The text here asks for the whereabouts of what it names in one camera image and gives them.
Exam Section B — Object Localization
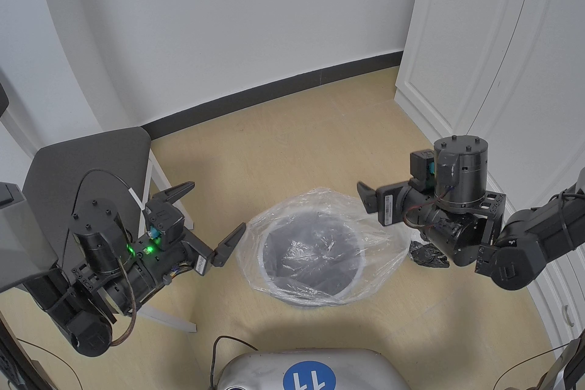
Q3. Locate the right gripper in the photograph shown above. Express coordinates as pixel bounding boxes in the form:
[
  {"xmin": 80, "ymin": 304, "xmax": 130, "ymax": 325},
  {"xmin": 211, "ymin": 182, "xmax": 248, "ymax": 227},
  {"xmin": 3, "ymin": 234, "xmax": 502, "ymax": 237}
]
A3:
[{"xmin": 357, "ymin": 181, "xmax": 481, "ymax": 268}]

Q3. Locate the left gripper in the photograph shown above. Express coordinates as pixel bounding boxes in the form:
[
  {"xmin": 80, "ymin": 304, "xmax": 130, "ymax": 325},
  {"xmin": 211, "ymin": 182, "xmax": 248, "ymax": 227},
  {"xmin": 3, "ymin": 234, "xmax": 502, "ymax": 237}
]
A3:
[{"xmin": 97, "ymin": 181, "xmax": 248, "ymax": 317}]

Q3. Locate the clear plastic bag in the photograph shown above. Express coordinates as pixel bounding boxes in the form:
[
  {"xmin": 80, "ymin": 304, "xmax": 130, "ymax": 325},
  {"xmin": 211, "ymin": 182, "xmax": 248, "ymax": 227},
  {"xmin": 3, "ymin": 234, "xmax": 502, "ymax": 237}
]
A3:
[{"xmin": 236, "ymin": 186, "xmax": 411, "ymax": 309}]

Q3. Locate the black plastic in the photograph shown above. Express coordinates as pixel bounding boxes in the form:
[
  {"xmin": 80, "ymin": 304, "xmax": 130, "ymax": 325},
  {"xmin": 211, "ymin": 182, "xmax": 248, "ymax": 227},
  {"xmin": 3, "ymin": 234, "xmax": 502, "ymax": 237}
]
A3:
[{"xmin": 408, "ymin": 239, "xmax": 451, "ymax": 271}]

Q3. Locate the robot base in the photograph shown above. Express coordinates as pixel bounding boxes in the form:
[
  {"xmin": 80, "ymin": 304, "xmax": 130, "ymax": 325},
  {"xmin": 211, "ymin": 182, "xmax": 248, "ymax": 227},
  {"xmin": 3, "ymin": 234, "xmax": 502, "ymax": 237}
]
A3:
[{"xmin": 218, "ymin": 348, "xmax": 408, "ymax": 390}]

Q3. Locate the white trash bin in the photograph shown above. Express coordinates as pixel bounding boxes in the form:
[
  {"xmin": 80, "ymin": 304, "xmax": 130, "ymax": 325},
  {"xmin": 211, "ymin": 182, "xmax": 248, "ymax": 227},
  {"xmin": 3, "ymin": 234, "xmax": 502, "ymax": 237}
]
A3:
[{"xmin": 255, "ymin": 209, "xmax": 367, "ymax": 307}]

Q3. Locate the dark grey seat white stool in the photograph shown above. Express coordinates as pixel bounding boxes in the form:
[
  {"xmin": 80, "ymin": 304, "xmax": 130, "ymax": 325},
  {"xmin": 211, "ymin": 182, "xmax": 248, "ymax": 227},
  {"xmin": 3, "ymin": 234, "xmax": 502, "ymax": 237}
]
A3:
[{"xmin": 22, "ymin": 126, "xmax": 198, "ymax": 332}]

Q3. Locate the white wardrobe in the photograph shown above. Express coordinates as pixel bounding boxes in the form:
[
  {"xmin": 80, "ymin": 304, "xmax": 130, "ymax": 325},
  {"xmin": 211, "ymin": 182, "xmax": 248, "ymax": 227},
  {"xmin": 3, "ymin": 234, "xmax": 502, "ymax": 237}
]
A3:
[{"xmin": 394, "ymin": 0, "xmax": 585, "ymax": 352}]

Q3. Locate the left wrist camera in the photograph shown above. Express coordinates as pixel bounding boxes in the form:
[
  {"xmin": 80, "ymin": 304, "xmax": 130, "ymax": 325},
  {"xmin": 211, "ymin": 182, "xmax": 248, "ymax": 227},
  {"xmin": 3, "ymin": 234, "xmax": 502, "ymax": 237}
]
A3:
[{"xmin": 145, "ymin": 200, "xmax": 186, "ymax": 253}]

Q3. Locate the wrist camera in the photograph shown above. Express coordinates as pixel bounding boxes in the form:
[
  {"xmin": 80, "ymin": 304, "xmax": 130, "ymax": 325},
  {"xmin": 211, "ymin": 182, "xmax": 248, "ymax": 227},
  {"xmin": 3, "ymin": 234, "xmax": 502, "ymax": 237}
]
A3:
[
  {"xmin": 145, "ymin": 200, "xmax": 186, "ymax": 253},
  {"xmin": 408, "ymin": 150, "xmax": 440, "ymax": 193}
]

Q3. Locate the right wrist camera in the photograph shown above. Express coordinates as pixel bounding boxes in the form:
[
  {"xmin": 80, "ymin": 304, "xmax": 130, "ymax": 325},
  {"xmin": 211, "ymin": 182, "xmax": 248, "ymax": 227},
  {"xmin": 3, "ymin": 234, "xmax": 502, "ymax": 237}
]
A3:
[{"xmin": 408, "ymin": 150, "xmax": 440, "ymax": 193}]

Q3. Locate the black cable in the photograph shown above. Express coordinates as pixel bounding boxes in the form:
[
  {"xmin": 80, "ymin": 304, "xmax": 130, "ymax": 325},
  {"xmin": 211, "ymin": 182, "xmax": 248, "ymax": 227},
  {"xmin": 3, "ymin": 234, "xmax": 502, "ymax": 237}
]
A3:
[
  {"xmin": 496, "ymin": 345, "xmax": 572, "ymax": 390},
  {"xmin": 209, "ymin": 335, "xmax": 259, "ymax": 389},
  {"xmin": 72, "ymin": 169, "xmax": 148, "ymax": 220}
]

